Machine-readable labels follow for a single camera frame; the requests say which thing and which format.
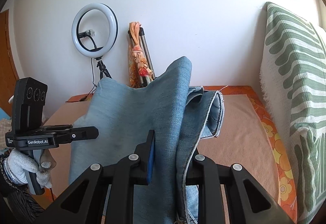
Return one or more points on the striped dark trousers leg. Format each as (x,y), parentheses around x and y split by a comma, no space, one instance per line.
(24,207)

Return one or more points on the beige fleece blanket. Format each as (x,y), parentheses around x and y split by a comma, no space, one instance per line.
(242,140)

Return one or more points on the wooden door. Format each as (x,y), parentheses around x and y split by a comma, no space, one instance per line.
(8,72)

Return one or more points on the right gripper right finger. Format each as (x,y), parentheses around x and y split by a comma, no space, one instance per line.
(247,201)

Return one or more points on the beige checked cloth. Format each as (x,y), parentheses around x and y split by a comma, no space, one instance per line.
(5,126)

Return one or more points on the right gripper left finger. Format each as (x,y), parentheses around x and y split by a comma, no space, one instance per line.
(104,194)

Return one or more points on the folded grey metal tripod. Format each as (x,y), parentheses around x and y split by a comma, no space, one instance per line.
(146,58)

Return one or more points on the green striped white pillow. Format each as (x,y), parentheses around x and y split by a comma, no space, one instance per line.
(292,78)

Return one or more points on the white ring light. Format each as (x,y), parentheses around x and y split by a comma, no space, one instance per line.
(94,30)

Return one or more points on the light blue denim jeans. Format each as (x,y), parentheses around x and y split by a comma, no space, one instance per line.
(180,115)

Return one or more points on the black ring light tripod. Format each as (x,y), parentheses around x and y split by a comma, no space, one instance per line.
(103,71)

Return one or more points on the orange floral bed sheet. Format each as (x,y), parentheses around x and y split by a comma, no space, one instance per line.
(287,199)

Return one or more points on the colourful orange scarf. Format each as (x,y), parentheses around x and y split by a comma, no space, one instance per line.
(137,58)

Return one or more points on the left white gloved hand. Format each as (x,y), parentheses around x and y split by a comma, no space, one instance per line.
(17,163)

